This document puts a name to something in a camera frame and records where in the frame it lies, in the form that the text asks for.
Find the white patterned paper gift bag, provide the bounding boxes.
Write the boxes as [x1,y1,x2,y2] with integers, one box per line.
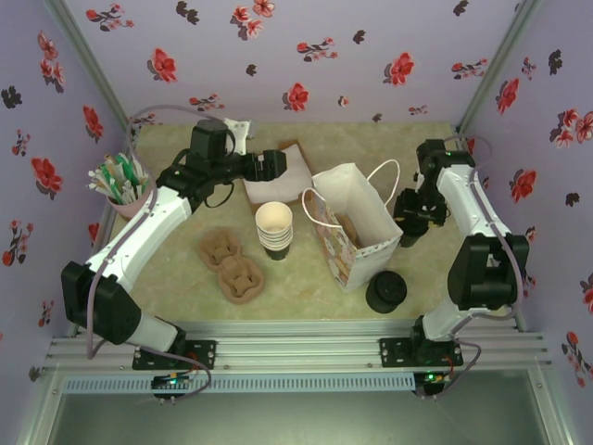
[301,159,404,293]

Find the brown pulp cup carrier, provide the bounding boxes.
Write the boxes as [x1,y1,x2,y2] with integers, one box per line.
[331,213,359,245]
[198,230,266,306]

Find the green paper-wrapped straw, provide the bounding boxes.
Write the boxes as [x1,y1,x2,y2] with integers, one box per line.
[104,164,126,205]
[115,155,135,194]

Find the white paper napkin stack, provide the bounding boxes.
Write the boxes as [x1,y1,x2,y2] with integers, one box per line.
[244,147,312,203]

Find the brown cardboard tray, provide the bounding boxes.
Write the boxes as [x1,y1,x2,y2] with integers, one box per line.
[243,138,314,208]

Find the stack of dark paper cups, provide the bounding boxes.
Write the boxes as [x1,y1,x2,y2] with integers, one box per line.
[255,202,295,261]

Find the pink straw holder cup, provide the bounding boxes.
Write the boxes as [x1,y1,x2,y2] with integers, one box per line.
[107,184,158,223]

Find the right control board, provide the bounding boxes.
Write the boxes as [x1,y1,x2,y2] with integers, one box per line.
[414,369,458,398]

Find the control board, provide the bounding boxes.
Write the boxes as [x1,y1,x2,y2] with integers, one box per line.
[414,369,458,398]
[151,373,194,401]

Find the left control board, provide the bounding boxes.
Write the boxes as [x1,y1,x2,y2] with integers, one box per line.
[151,373,194,401]

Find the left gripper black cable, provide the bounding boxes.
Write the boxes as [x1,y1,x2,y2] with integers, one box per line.
[203,183,235,209]

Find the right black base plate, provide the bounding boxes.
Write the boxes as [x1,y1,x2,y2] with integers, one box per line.
[378,337,464,370]

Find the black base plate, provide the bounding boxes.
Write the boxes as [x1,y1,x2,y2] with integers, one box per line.
[132,339,219,372]
[378,337,464,370]

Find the right aluminium corner post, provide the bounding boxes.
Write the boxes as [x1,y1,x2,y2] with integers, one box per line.
[456,0,543,135]

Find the aluminium corner post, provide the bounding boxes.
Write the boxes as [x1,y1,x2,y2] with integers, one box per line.
[456,0,543,135]
[45,0,138,138]

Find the left aluminium corner post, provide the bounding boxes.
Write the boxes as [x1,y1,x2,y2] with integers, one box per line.
[45,0,138,138]

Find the aluminium front frame rail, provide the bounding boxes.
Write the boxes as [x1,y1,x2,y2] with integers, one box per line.
[45,319,550,372]

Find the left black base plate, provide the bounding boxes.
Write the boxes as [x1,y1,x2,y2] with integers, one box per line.
[132,339,219,372]

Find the white slotted cable duct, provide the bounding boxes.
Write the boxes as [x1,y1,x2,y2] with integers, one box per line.
[62,374,416,395]

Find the aluminium lower frame bar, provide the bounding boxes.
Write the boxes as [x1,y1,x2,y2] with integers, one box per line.
[527,368,578,445]
[13,365,66,445]

